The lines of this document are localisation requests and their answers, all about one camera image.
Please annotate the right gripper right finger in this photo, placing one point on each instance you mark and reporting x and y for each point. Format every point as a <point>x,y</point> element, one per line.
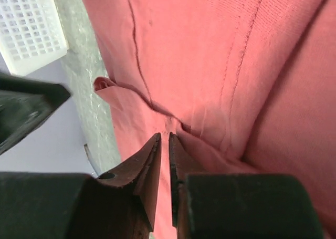
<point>237,205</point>

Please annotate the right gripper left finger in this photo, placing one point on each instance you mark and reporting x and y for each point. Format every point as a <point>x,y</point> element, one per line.
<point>120,203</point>

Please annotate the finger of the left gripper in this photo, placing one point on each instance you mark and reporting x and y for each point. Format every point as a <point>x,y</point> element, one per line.
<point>25,105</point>

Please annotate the white plastic basket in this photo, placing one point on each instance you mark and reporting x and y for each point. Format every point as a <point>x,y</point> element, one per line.
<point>31,35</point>

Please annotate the red t-shirt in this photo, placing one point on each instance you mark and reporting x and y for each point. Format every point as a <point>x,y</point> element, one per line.
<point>247,85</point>

